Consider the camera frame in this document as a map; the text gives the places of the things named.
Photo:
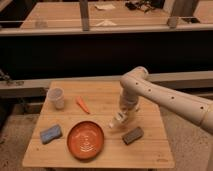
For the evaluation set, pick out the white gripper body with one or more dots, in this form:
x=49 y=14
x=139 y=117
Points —
x=128 y=110

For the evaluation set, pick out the white plastic bottle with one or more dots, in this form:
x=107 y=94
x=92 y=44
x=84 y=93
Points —
x=118 y=120

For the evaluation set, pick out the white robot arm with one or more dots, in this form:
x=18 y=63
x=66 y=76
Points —
x=197 y=110

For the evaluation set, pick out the orange ceramic bowl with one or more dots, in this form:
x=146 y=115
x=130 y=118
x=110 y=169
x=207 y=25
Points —
x=85 y=140

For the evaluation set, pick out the grey sponge block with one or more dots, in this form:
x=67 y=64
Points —
x=132 y=135

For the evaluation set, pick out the orange carrot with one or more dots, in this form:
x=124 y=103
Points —
x=82 y=105

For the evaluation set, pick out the translucent plastic cup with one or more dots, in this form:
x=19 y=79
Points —
x=56 y=97

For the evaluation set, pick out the blue sponge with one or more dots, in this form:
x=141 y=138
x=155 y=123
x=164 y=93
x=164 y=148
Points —
x=50 y=134

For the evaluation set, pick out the folded white paper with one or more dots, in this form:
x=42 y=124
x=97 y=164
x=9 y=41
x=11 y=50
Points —
x=106 y=23

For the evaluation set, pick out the white paper sheet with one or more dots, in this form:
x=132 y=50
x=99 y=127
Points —
x=105 y=7

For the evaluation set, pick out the grey metal bracket right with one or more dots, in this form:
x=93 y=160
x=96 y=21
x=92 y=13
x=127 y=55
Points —
x=183 y=9

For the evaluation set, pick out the grey metal post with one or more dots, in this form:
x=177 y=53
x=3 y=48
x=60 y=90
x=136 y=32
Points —
x=84 y=14

